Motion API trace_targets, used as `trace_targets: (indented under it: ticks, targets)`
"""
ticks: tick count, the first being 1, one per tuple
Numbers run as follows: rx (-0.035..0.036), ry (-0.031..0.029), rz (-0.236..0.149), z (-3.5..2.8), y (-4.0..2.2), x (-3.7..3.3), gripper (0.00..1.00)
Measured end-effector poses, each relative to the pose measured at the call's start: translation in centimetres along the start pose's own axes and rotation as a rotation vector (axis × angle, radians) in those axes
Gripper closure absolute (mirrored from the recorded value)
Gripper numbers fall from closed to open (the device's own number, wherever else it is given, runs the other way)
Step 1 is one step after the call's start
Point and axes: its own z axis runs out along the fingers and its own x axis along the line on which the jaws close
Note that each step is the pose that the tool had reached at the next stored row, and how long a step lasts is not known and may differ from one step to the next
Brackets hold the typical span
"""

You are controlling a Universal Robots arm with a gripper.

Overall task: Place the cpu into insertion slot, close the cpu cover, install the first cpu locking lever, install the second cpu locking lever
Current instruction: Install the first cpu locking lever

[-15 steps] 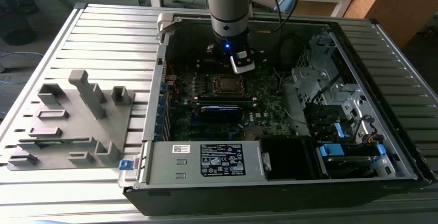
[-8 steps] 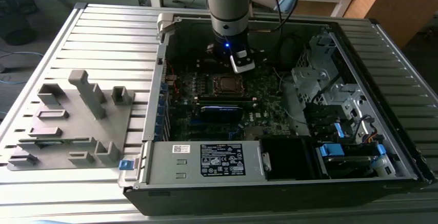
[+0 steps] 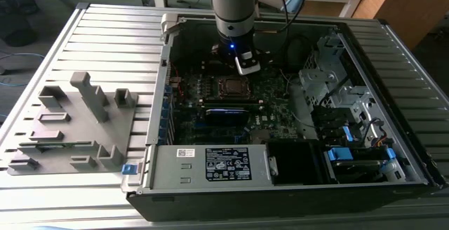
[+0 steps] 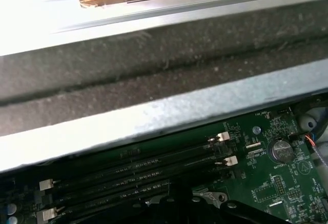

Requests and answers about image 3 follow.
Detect black looped internal cable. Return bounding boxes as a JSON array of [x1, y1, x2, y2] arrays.
[[282, 34, 314, 70]]

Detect RAM slot with black latch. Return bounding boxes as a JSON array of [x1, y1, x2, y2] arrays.
[[203, 96, 262, 101], [203, 102, 263, 107]]

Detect metal drive cage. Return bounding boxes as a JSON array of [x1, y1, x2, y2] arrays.
[[297, 27, 379, 120]]

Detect RAM slot with white latch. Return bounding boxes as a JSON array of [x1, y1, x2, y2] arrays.
[[203, 104, 263, 110], [203, 98, 263, 104]]

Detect silver CPU chip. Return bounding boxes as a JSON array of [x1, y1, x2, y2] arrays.
[[225, 80, 245, 94]]

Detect black power cable bundle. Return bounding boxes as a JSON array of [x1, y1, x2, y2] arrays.
[[310, 74, 354, 146]]

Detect black graphics card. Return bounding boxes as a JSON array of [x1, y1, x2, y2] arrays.
[[203, 107, 251, 128]]

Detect thin gray wire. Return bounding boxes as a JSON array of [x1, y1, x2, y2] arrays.
[[282, 72, 318, 131]]

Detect blue floor cable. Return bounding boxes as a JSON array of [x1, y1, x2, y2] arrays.
[[0, 52, 46, 87]]

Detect silver hard disk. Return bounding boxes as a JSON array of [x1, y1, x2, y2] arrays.
[[331, 160, 383, 184]]

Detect black data cable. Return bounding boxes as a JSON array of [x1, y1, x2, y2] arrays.
[[359, 117, 382, 143]]

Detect blue case latch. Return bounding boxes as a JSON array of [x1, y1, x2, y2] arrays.
[[121, 163, 138, 176]]

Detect wooden cabinet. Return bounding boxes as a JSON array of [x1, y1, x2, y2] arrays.
[[351, 0, 449, 51]]

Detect gray part rack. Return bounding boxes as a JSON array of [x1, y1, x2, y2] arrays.
[[5, 71, 140, 176]]

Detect green RAM stick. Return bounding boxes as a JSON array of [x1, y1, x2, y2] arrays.
[[34, 141, 94, 149]]

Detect black open PC case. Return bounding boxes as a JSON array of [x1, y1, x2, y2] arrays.
[[120, 12, 449, 222]]

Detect blue disk carrier handle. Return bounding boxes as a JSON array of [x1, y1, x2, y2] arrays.
[[382, 147, 397, 175], [339, 125, 353, 142], [325, 147, 353, 163]]

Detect metal CPU socket cover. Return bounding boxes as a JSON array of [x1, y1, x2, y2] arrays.
[[218, 77, 250, 98]]

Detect green motherboard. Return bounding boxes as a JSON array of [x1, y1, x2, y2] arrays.
[[166, 61, 306, 146]]

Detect CPU socket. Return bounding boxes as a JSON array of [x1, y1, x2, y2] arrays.
[[215, 76, 253, 100]]

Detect coloured power wires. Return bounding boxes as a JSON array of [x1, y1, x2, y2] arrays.
[[370, 134, 390, 147]]

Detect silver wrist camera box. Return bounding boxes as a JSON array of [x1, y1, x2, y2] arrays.
[[233, 52, 261, 76]]

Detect silver power supply unit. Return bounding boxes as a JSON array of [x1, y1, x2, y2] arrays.
[[149, 144, 273, 189]]

